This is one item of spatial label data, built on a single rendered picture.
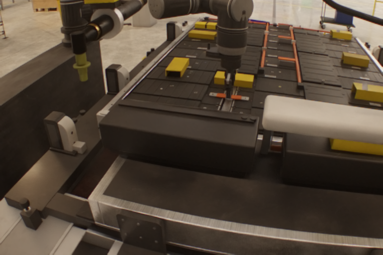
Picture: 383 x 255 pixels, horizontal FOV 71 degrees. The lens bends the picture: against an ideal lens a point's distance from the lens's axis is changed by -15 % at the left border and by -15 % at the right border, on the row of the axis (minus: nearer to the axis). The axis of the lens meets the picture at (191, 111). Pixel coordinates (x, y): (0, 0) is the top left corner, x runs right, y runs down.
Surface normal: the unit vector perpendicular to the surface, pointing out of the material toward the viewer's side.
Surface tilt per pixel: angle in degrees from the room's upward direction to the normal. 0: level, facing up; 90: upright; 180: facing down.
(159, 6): 90
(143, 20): 90
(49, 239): 0
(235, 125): 0
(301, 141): 0
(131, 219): 90
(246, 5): 90
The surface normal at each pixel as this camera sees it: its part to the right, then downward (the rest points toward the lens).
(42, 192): 0.00, -0.87
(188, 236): -0.26, 0.48
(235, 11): 0.49, 0.44
